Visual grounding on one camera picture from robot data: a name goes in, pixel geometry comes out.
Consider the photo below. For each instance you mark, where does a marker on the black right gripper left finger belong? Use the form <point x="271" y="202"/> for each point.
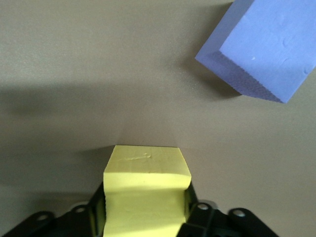
<point x="69" y="222"/>

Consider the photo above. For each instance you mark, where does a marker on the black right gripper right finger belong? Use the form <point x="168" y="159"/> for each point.
<point x="217" y="222"/>

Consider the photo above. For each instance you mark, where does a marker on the yellow foam block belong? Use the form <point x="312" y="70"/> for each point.
<point x="145" y="197"/>

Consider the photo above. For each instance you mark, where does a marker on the purple foam block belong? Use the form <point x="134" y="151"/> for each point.
<point x="266" y="44"/>

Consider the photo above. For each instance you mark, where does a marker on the brown table cover sheet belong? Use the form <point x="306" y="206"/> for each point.
<point x="98" y="74"/>

